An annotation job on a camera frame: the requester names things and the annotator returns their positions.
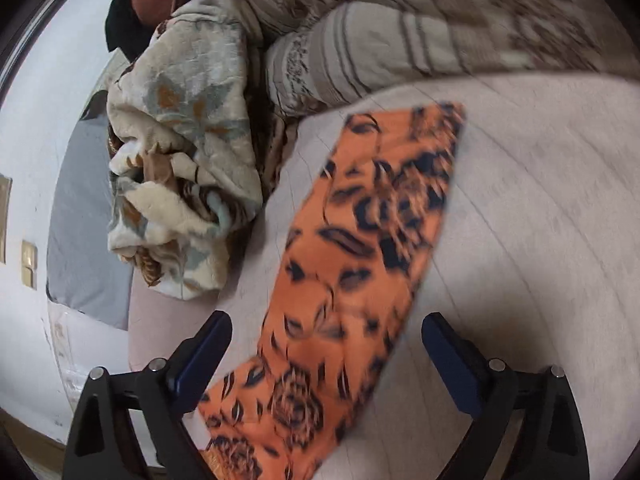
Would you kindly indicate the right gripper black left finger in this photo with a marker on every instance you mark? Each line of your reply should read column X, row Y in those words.
column 102, row 443

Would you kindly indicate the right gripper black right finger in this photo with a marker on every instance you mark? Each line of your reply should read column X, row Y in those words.
column 551, row 443

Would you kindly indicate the orange black floral garment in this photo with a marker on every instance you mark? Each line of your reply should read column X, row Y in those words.
column 354, row 258

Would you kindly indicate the pink sofa bolster armrest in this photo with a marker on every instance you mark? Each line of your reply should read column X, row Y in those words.
column 158, row 323

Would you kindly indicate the grey pillow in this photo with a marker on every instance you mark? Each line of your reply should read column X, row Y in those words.
column 82, row 274

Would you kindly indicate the cream floral fleece blanket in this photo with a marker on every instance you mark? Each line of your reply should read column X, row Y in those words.
column 182, row 164

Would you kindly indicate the black cloth on backrest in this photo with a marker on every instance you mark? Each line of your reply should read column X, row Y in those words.
column 124, row 31

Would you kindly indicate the striped beige brown quilt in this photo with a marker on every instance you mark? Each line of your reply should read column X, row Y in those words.
column 330, row 53

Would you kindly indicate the beige wall switch plate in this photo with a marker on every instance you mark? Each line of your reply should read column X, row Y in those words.
column 29, row 264

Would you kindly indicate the beige wall panel box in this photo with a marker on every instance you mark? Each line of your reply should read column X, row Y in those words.
column 5, row 191

